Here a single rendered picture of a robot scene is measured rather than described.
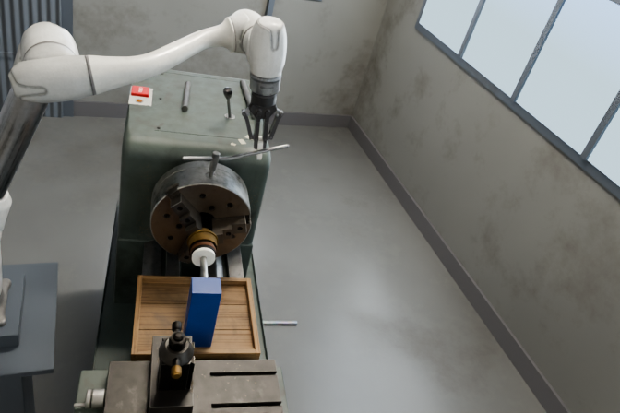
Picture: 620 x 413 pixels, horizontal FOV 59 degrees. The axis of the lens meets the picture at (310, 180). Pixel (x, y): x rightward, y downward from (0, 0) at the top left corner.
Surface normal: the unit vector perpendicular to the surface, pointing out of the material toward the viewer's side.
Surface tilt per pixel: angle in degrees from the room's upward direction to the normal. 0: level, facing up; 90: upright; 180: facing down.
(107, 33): 90
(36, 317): 0
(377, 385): 0
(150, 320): 0
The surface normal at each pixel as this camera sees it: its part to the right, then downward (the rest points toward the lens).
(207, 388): 0.23, -0.81
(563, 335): -0.92, 0.00
